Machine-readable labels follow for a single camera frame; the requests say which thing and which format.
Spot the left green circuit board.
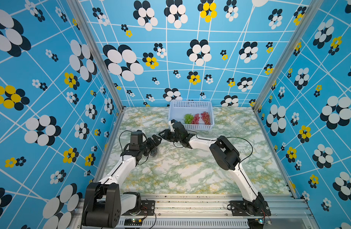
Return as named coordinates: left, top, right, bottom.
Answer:
left=124, top=219, right=144, bottom=227

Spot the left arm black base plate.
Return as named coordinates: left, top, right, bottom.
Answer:
left=122, top=200, right=155, bottom=216

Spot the aluminium corner post left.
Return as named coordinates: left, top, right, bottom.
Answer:
left=67, top=0, right=123, bottom=113

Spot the white perforated plastic basket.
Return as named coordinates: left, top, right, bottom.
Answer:
left=168, top=100, right=215, bottom=131

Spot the aluminium corner post right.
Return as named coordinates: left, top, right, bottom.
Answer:
left=253, top=0, right=324, bottom=114

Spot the aluminium corner post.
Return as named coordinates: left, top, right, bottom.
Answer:
left=67, top=0, right=123, bottom=113
left=253, top=0, right=324, bottom=114

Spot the black grape bunch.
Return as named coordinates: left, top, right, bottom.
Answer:
left=150, top=147, right=158, bottom=157

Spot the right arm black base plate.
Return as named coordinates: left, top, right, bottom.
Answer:
left=227, top=200, right=271, bottom=217

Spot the clear plastic clamshell container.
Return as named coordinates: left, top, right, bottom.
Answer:
left=140, top=140, right=167, bottom=161

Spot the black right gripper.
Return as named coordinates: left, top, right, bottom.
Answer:
left=158, top=129, right=182, bottom=143

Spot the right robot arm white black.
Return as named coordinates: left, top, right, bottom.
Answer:
left=159, top=129, right=271, bottom=216

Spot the green circuit board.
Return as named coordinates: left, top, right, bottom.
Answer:
left=124, top=219, right=144, bottom=227
left=248, top=219, right=264, bottom=229

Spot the right green circuit board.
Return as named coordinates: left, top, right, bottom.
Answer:
left=248, top=219, right=264, bottom=229

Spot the green grape bunch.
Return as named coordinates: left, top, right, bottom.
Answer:
left=184, top=114, right=194, bottom=124

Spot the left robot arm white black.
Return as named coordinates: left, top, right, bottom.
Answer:
left=81, top=132, right=162, bottom=228

